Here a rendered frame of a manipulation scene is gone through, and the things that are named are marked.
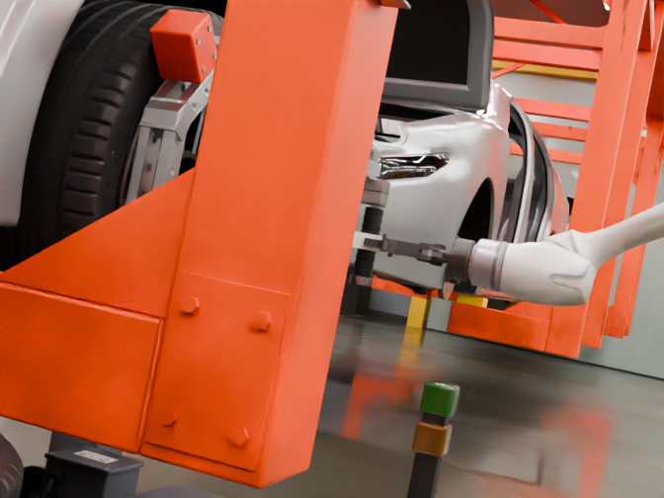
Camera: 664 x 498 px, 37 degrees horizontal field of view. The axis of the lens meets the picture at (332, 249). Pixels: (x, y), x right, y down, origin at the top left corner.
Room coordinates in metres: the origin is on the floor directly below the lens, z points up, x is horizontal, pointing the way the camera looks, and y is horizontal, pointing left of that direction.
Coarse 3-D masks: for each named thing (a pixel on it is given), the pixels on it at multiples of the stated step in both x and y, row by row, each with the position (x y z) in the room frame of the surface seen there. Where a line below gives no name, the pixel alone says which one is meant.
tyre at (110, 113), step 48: (96, 0) 1.74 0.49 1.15; (96, 48) 1.58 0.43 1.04; (144, 48) 1.58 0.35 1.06; (48, 96) 1.55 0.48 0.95; (96, 96) 1.53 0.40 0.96; (144, 96) 1.59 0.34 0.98; (48, 144) 1.54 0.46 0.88; (96, 144) 1.51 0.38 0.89; (48, 192) 1.53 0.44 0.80; (96, 192) 1.51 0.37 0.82; (0, 240) 1.58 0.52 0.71; (48, 240) 1.54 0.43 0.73
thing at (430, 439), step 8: (416, 424) 1.25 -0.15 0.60; (424, 424) 1.25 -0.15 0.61; (432, 424) 1.24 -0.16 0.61; (416, 432) 1.25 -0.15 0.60; (424, 432) 1.25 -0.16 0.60; (432, 432) 1.24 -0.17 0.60; (440, 432) 1.24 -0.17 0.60; (448, 432) 1.25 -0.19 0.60; (416, 440) 1.25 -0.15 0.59; (424, 440) 1.24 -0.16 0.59; (432, 440) 1.24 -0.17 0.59; (440, 440) 1.24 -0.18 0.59; (448, 440) 1.26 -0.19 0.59; (416, 448) 1.25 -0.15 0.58; (424, 448) 1.24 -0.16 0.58; (432, 448) 1.24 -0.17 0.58; (440, 448) 1.24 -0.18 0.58; (448, 448) 1.27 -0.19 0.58; (440, 456) 1.24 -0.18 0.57
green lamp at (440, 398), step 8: (424, 384) 1.25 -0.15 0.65; (432, 384) 1.25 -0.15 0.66; (440, 384) 1.24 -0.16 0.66; (448, 384) 1.25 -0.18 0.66; (424, 392) 1.25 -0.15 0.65; (432, 392) 1.24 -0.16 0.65; (440, 392) 1.24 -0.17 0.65; (448, 392) 1.24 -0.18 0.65; (456, 392) 1.25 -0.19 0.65; (424, 400) 1.25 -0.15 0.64; (432, 400) 1.24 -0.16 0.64; (440, 400) 1.24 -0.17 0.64; (448, 400) 1.24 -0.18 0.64; (456, 400) 1.26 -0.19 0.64; (424, 408) 1.25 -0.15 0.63; (432, 408) 1.24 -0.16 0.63; (440, 408) 1.24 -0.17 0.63; (448, 408) 1.24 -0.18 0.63; (440, 416) 1.24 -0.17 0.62; (448, 416) 1.24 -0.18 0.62
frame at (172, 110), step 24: (216, 48) 1.67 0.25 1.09; (168, 96) 1.58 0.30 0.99; (192, 96) 1.56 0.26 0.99; (144, 120) 1.55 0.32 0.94; (168, 120) 1.53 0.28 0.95; (192, 120) 1.57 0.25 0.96; (144, 144) 1.54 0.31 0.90; (168, 144) 1.53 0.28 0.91; (144, 168) 1.55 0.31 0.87; (168, 168) 1.53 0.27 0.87; (144, 192) 1.57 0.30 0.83
